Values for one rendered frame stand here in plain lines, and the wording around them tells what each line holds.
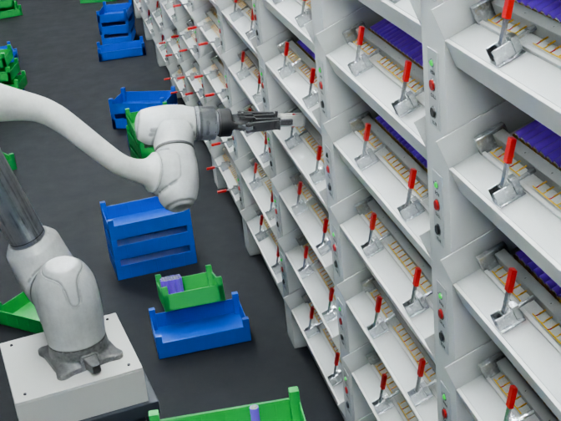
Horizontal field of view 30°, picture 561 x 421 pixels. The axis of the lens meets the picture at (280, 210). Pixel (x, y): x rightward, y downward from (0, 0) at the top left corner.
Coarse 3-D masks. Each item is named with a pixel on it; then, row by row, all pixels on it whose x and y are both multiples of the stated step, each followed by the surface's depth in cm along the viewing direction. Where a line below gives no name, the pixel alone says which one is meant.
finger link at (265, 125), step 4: (268, 120) 274; (272, 120) 275; (276, 120) 275; (248, 124) 271; (252, 124) 272; (256, 124) 273; (260, 124) 273; (264, 124) 273; (268, 124) 274; (272, 124) 274; (256, 128) 273; (260, 128) 273; (264, 128) 274; (268, 128) 274; (272, 128) 275; (276, 128) 275; (248, 132) 272; (252, 132) 273
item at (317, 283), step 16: (288, 240) 313; (304, 240) 313; (288, 256) 312; (304, 256) 296; (304, 272) 297; (320, 272) 294; (320, 288) 289; (320, 304) 283; (336, 320) 273; (336, 336) 258
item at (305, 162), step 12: (276, 108) 297; (288, 108) 298; (276, 132) 296; (288, 132) 292; (300, 144) 282; (312, 144) 278; (300, 156) 275; (312, 156) 272; (300, 168) 269; (312, 168) 266; (324, 180) 257; (324, 192) 243; (324, 204) 249
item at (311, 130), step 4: (296, 112) 294; (300, 112) 293; (308, 120) 286; (308, 124) 283; (296, 128) 289; (308, 128) 281; (312, 128) 280; (300, 132) 286; (308, 132) 283; (312, 132) 278; (316, 132) 277; (312, 136) 277; (316, 136) 274; (320, 136) 273; (316, 140) 272; (320, 140) 271; (320, 144) 270; (312, 148) 273
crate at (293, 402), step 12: (228, 408) 209; (240, 408) 209; (264, 408) 210; (276, 408) 210; (288, 408) 211; (300, 408) 207; (156, 420) 205; (168, 420) 207; (180, 420) 208; (192, 420) 208; (204, 420) 209; (216, 420) 209; (228, 420) 210; (240, 420) 210; (264, 420) 211; (276, 420) 211; (288, 420) 212; (300, 420) 210
